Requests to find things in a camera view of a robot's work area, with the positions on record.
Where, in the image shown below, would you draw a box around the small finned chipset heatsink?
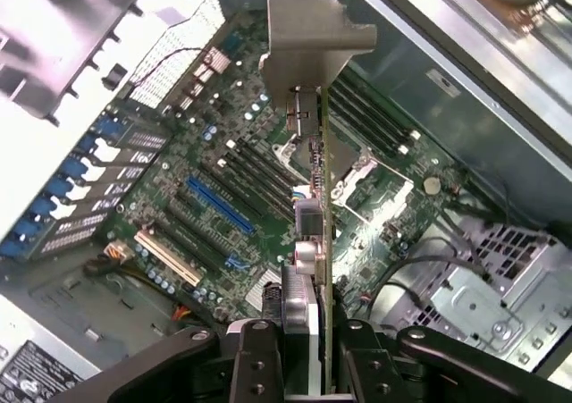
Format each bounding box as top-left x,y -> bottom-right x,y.
244,267 -> 283,311

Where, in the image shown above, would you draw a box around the blue expansion slot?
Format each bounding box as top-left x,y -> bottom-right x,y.
186,176 -> 257,238

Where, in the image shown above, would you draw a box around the metal CPU socket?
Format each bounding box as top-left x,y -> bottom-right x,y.
271,130 -> 416,226

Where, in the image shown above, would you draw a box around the grey wire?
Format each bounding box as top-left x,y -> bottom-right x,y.
386,237 -> 489,298

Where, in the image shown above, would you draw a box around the grey open PC case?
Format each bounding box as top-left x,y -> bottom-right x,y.
0,0 -> 572,403

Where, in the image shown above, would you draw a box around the power supply with black label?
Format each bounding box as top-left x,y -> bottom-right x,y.
0,293 -> 103,403

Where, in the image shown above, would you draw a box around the perforated metal disk bay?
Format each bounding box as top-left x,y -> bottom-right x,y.
391,222 -> 572,374

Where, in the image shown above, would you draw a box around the thin black wire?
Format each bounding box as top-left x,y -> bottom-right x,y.
128,46 -> 212,88

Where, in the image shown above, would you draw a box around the yellow and black power wires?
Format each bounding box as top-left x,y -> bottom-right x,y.
83,240 -> 200,329

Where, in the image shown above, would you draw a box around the black expansion slot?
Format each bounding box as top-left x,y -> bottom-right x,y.
175,186 -> 240,261
164,197 -> 224,273

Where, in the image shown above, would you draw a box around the green motherboard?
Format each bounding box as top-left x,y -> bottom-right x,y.
114,12 -> 475,332

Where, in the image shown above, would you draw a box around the white expansion slot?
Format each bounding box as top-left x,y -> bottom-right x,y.
133,230 -> 203,288

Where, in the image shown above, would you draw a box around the black RAM slot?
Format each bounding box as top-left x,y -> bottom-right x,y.
215,155 -> 295,219
225,139 -> 297,202
332,88 -> 408,155
234,135 -> 299,188
337,78 -> 416,148
198,162 -> 270,220
342,69 -> 422,139
330,102 -> 400,159

